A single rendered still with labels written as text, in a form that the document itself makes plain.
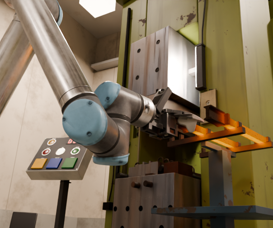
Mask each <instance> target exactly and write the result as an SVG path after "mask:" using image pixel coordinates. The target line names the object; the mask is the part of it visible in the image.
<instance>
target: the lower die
mask: <svg viewBox="0 0 273 228"><path fill-rule="evenodd" d="M161 165H162V162H159V161H156V162H153V161H149V163H148V164H144V162H142V164H139V165H135V167H130V168H129V172H128V177H136V176H145V174H148V173H154V174H156V175H157V174H163V172H160V171H159V170H158V168H159V166H161ZM195 175H196V176H199V177H201V174H198V173H195Z"/></svg>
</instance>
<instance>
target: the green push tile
mask: <svg viewBox="0 0 273 228"><path fill-rule="evenodd" d="M77 159H78V158H66V159H65V161H64V163H63V165H62V167H61V168H62V169H70V168H74V166H75V164H76V162H77Z"/></svg>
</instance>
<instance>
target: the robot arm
mask: <svg viewBox="0 0 273 228"><path fill-rule="evenodd" d="M4 1H5V2H6V4H7V5H8V6H9V7H11V8H12V9H14V10H15V12H16V13H15V14H14V16H13V20H12V21H11V23H10V25H9V27H8V28H7V30H6V32H5V33H4V35H3V37H2V39H1V40H0V117H1V115H2V114H3V111H4V110H5V108H6V106H7V104H8V102H9V100H10V99H11V97H12V95H13V93H14V91H15V89H16V88H17V86H18V84H19V82H20V80H21V79H22V77H23V75H24V73H25V71H26V69H27V68H28V66H29V64H30V62H31V60H32V58H33V56H34V54H36V56H37V59H38V61H39V63H40V65H41V67H42V69H43V72H44V74H45V76H46V78H47V80H48V82H49V84H50V87H51V89H52V91H53V93H54V95H55V97H56V99H57V102H58V104H59V106H60V108H61V112H62V115H63V117H62V126H63V128H64V131H65V133H66V134H67V135H68V136H69V138H70V139H71V140H73V141H74V142H75V143H77V144H80V145H82V146H84V147H85V148H87V149H89V150H90V151H91V152H92V153H93V156H92V158H93V162H94V163H95V164H98V165H106V166H121V165H125V164H127V162H128V156H129V139H130V125H134V126H136V127H140V131H142V132H145V133H148V134H150V137H152V138H156V139H158V140H161V139H165V138H166V139H168V138H173V137H175V136H176V137H177V136H178V125H177V124H176V119H175V117H176V118H178V120H177V121H178V123H179V124H180V125H184V126H186V128H187V130H188V132H190V133H193V132H194V131H195V127H196V124H197V122H201V123H204V120H203V119H201V118H200V117H198V116H196V115H194V114H192V113H189V112H186V111H182V110H173V109H163V108H164V106H165V104H166V102H167V100H168V99H169V97H170V95H171V93H172V90H171V89H170V88H169V87H166V88H163V89H160V90H158V91H157V93H156V95H155V96H154V98H153V100H150V99H149V98H147V97H144V96H142V95H140V94H138V93H136V92H134V91H131V90H129V89H127V88H125V87H123V86H120V85H119V84H117V83H113V82H111V81H106V82H103V83H102V84H100V85H99V86H98V87H97V88H96V90H95V91H93V89H92V88H91V86H90V84H89V82H88V80H87V79H86V77H85V75H84V73H83V71H82V69H81V67H80V66H79V64H78V62H77V60H76V58H75V56H74V54H73V53H72V51H71V49H70V47H69V45H68V44H67V42H66V40H65V38H64V36H63V34H62V33H61V31H60V29H59V26H60V24H61V21H62V17H63V14H62V9H61V7H60V5H59V3H58V2H57V0H4ZM154 136H156V137H154Z"/></svg>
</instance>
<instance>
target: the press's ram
mask: <svg viewBox="0 0 273 228"><path fill-rule="evenodd" d="M166 87H169V88H170V89H171V90H172V93H171V95H170V98H172V99H174V100H176V101H177V102H180V103H182V104H184V105H185V106H187V107H189V108H191V109H193V110H195V111H197V112H199V113H200V94H199V91H198V90H197V89H195V87H196V50H195V46H194V45H193V44H192V43H191V42H189V41H188V40H187V39H186V38H184V37H183V36H182V35H180V34H179V33H178V32H176V31H175V30H174V29H172V28H171V27H170V26H167V27H165V28H163V29H161V30H159V31H157V32H155V33H153V34H150V35H148V36H146V37H144V38H142V39H140V40H138V41H136V42H134V43H132V44H131V53H130V66H129V80H128V89H129V90H131V91H134V92H136V93H138V94H140V95H142V96H144V97H147V96H150V95H153V94H156V93H157V91H158V90H160V89H163V88H166Z"/></svg>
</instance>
